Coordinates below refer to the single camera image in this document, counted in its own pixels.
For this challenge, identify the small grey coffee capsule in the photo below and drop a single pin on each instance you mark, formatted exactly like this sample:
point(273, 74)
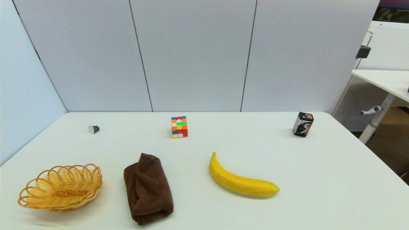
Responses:
point(93, 129)

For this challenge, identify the multicoloured puzzle cube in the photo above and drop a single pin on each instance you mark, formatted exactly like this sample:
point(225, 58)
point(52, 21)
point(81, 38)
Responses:
point(179, 127)

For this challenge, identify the yellow banana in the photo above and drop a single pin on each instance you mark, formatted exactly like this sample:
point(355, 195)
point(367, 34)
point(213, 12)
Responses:
point(236, 182)

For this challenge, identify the folded brown towel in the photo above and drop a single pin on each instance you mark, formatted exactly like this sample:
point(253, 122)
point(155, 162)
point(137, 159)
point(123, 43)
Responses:
point(148, 191)

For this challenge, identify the black chewing gum box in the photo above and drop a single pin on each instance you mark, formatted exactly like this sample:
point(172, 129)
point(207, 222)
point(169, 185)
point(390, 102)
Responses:
point(303, 124)

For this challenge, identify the woven wicker basket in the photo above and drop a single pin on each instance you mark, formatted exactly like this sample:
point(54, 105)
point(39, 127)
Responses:
point(60, 188)

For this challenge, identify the black clamp block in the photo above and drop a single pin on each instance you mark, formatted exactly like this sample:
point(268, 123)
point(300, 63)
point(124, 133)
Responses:
point(363, 51)

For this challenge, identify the white side table top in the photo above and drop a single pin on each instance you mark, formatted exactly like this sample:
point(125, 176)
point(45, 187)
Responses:
point(383, 81)

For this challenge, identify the white perforated panel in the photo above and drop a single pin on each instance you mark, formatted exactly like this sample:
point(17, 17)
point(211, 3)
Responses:
point(388, 44)

